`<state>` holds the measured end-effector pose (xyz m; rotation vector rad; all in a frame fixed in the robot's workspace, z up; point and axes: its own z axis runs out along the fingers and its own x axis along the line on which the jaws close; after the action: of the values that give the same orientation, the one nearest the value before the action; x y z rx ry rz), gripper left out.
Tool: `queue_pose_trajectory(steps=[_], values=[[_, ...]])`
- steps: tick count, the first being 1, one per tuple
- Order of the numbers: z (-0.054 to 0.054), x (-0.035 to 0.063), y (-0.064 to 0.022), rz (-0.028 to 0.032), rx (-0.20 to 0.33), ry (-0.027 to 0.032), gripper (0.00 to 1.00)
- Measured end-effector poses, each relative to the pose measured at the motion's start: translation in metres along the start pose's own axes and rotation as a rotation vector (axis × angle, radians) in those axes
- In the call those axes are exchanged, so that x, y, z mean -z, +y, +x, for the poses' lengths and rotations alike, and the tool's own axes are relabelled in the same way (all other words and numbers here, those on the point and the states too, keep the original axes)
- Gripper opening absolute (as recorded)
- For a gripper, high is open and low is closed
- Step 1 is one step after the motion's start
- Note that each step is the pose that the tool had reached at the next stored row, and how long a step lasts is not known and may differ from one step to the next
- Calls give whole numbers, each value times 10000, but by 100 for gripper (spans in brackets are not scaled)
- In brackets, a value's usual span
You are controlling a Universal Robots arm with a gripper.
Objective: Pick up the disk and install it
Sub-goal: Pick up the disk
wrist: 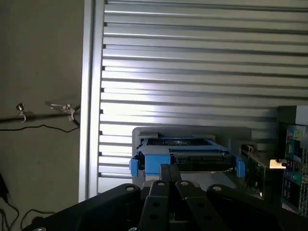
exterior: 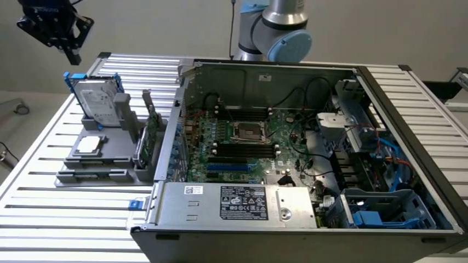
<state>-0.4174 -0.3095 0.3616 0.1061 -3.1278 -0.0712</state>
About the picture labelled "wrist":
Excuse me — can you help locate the black rod with metal clamps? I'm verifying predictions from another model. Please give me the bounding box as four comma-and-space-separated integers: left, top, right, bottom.
0, 101, 81, 126

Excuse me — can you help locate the thin black cable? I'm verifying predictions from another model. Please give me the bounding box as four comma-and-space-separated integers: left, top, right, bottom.
0, 124, 80, 133

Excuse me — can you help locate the black cable with plug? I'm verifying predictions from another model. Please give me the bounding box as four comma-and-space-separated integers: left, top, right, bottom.
0, 168, 56, 231

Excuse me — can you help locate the green graphics card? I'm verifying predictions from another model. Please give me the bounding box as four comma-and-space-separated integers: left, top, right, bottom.
240, 143, 287, 198

